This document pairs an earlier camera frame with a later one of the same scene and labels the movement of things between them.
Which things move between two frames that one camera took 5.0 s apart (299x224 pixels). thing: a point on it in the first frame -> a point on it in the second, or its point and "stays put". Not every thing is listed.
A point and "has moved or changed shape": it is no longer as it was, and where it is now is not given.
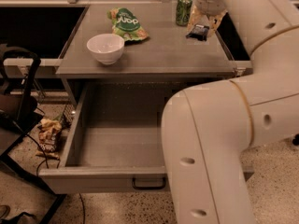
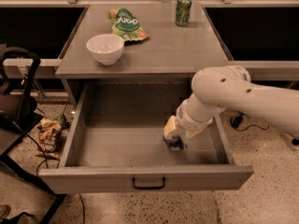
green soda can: [184, 8] stays put
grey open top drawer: [115, 141] stays put
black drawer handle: [149, 188] stays put
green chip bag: [125, 23] stays put
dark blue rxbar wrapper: [199, 33] has moved or changed shape
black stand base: [295, 141] stays put
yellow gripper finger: [215, 21] -> [193, 133]
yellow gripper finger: [196, 19] -> [170, 127]
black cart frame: [19, 116] stays put
